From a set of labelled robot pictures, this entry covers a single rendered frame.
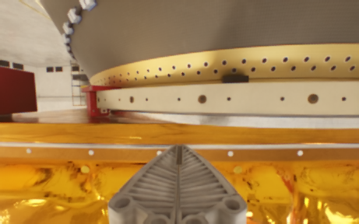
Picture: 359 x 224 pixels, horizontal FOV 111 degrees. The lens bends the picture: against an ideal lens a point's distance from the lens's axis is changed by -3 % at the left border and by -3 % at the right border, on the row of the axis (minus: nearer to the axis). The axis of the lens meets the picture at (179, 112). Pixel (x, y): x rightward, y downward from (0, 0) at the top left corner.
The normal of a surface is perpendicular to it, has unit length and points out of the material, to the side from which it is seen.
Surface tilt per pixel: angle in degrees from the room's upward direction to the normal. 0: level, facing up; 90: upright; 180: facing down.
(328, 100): 90
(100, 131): 90
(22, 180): 134
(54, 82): 90
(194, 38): 62
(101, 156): 90
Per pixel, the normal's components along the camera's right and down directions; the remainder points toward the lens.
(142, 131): -0.02, 0.09
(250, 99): -0.24, 0.08
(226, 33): -0.25, 0.54
